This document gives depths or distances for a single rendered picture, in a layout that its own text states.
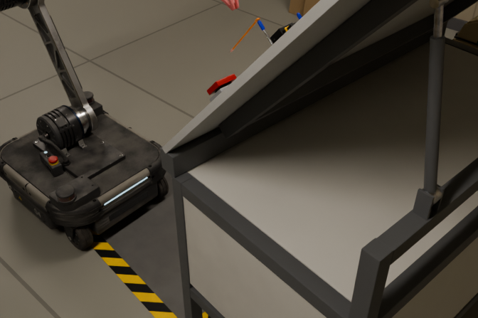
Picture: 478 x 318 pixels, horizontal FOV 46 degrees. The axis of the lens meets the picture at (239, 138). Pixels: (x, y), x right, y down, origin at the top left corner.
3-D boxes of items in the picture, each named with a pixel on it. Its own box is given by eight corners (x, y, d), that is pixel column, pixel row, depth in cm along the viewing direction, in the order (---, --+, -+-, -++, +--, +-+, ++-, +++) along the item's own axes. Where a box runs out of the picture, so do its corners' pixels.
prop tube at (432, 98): (417, 203, 99) (422, 38, 85) (425, 195, 101) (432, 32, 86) (432, 210, 97) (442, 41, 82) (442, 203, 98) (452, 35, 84)
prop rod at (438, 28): (439, -2, 80) (430, 169, 94) (449, -7, 81) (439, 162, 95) (429, -4, 81) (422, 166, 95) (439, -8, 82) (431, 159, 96)
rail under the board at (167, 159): (161, 167, 141) (159, 147, 137) (427, 30, 203) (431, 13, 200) (174, 178, 138) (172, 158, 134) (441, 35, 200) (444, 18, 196)
